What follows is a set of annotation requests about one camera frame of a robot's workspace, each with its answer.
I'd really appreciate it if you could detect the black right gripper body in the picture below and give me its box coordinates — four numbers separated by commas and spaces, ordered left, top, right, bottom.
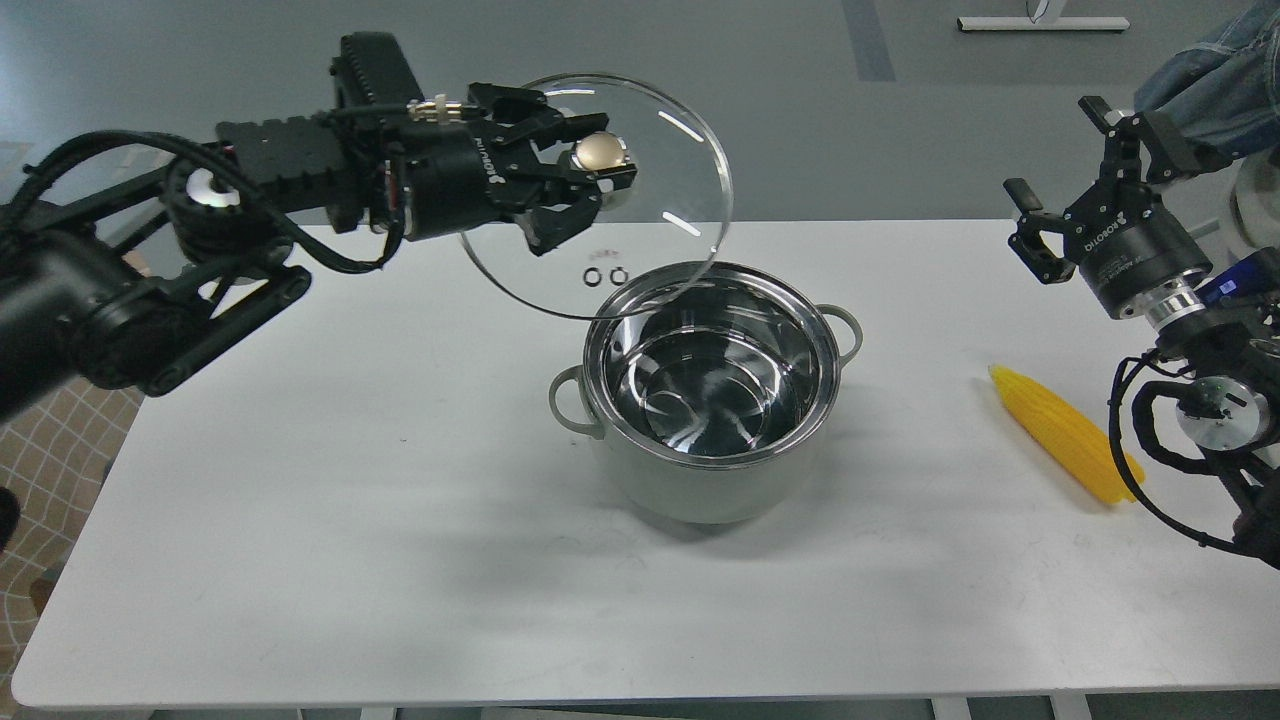
1065, 179, 1211, 319

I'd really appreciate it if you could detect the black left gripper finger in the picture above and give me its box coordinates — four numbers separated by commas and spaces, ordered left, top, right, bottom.
468, 82, 611, 161
506, 161, 637, 258

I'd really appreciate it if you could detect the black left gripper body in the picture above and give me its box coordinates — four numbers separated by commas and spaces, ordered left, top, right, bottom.
402, 126, 521, 241

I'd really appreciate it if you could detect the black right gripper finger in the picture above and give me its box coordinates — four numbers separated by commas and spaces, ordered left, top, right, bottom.
1004, 178, 1078, 284
1078, 96, 1207, 186

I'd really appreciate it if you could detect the glass pot lid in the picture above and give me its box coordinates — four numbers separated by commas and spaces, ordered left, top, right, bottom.
461, 73, 733, 320

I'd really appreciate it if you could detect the yellow corn cob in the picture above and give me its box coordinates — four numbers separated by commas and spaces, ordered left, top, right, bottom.
988, 364, 1137, 505

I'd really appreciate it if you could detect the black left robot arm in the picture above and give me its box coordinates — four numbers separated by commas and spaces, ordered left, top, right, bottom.
3, 31, 637, 421

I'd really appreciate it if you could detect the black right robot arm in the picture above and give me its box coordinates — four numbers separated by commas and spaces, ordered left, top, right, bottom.
1004, 96, 1279, 568

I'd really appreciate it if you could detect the grey steel cooking pot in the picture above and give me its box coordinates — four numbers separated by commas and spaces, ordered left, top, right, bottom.
548, 263, 865, 525

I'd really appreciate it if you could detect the person in blue jeans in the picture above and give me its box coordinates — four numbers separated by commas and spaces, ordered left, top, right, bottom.
1134, 0, 1280, 251

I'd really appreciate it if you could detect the white table leg base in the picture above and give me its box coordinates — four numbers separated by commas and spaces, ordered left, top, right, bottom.
955, 1, 1132, 33

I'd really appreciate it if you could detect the beige checkered cloth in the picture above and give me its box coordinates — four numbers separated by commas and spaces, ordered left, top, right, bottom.
1, 379, 145, 717

